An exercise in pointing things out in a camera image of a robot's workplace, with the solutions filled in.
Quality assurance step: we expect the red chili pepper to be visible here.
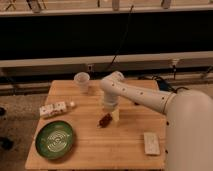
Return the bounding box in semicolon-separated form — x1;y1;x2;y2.
98;114;112;128

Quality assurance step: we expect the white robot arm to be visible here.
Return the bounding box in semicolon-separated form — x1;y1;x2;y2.
100;71;213;171

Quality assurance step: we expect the translucent white cup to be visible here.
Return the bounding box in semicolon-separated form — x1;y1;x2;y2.
74;72;90;93

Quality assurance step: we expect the green ceramic plate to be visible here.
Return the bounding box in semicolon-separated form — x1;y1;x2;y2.
35;120;75;160

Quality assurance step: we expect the white rectangular sponge block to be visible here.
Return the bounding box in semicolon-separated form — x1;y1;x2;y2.
144;132;160;155

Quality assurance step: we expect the white patterned carton box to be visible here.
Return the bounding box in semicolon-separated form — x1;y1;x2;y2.
39;102;67;118

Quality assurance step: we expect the white wall outlet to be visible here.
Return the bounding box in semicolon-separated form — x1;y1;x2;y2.
87;64;93;72

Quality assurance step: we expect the black hanging cable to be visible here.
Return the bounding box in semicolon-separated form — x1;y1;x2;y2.
101;3;135;72

